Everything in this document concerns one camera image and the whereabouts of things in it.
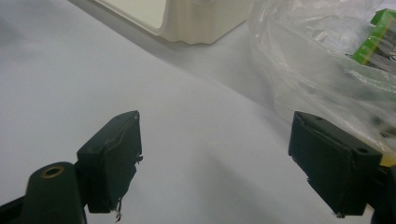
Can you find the cream plastic container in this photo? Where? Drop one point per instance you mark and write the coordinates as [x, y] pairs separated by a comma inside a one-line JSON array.
[[174, 18]]

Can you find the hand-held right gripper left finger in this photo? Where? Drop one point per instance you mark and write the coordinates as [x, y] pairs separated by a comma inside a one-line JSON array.
[[109, 161]]

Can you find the green packet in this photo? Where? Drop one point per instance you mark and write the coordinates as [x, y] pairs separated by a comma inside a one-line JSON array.
[[375, 39]]

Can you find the clear plastic bag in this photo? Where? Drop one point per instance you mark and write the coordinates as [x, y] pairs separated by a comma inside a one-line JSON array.
[[323, 62]]

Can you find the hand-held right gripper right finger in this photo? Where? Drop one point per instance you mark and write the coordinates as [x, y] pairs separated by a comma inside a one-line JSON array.
[[336, 168]]

